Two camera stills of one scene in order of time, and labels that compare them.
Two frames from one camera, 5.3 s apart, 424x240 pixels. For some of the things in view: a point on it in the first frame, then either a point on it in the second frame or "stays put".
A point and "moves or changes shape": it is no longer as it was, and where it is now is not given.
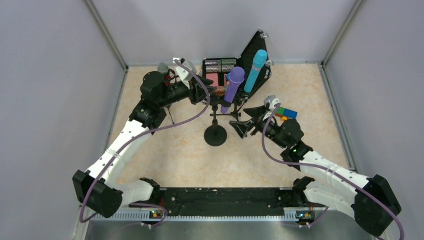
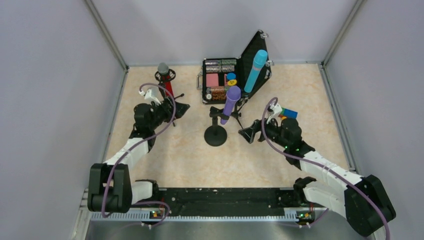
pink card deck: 213,76 stays put
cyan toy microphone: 259,60 stays put
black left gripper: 196,93 -> 171,108
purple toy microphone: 236,76 moves or changes shape
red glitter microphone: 163,68 stays put
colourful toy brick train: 285,114 stays put
